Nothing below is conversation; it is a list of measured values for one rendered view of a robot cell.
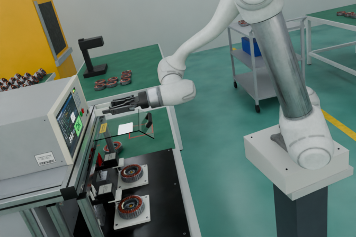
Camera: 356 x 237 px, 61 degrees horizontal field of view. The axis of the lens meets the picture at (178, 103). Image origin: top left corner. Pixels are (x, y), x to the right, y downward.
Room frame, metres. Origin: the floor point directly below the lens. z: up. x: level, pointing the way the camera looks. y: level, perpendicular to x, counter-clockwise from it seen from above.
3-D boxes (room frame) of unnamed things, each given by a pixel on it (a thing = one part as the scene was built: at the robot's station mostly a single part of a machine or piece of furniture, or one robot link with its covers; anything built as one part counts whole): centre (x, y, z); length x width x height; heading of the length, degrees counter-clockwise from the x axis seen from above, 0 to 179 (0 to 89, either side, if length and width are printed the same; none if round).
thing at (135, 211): (1.02, 0.28, 0.80); 0.11 x 0.11 x 0.04
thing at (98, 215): (1.01, 0.43, 0.80); 0.08 x 0.05 x 0.06; 3
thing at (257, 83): (3.53, -1.15, 0.51); 1.01 x 0.60 x 1.01; 3
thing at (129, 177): (1.26, 0.29, 0.80); 0.11 x 0.11 x 0.04
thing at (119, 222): (1.02, 0.28, 0.78); 0.15 x 0.15 x 0.01; 3
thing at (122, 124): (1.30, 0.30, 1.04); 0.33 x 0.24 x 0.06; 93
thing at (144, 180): (1.26, 0.29, 0.78); 0.15 x 0.15 x 0.01; 3
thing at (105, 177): (1.25, 0.44, 0.80); 0.08 x 0.05 x 0.06; 3
